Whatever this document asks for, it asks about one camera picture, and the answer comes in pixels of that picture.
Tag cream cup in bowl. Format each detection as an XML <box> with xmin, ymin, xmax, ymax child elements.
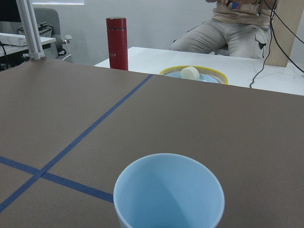
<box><xmin>180</xmin><ymin>66</ymin><xmax>200</xmax><ymax>80</ymax></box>

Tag grey office chair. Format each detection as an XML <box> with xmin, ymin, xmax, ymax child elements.
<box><xmin>34</xmin><ymin>8</ymin><xmax>72</xmax><ymax>62</ymax></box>

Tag red thermos bottle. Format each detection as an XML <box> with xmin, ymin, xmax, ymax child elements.
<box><xmin>106</xmin><ymin>17</ymin><xmax>128</xmax><ymax>71</ymax></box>

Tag yellow rimmed bowl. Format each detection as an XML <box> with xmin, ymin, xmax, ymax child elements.
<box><xmin>160</xmin><ymin>66</ymin><xmax>228</xmax><ymax>85</ymax></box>

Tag seated person in beige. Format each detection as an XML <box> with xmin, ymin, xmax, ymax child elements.
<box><xmin>169</xmin><ymin>0</ymin><xmax>278</xmax><ymax>59</ymax></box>

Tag light blue plastic cup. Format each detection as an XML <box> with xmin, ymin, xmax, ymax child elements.
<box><xmin>113</xmin><ymin>153</ymin><xmax>225</xmax><ymax>228</ymax></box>

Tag black cables on table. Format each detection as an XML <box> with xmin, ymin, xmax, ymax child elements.
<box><xmin>248</xmin><ymin>0</ymin><xmax>304</xmax><ymax>88</ymax></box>

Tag wooden board panel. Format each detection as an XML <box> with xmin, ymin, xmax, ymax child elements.
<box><xmin>266</xmin><ymin>0</ymin><xmax>304</xmax><ymax>67</ymax></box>

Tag aluminium frame post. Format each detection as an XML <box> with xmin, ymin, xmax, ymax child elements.
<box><xmin>16</xmin><ymin>0</ymin><xmax>45</xmax><ymax>60</ymax></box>

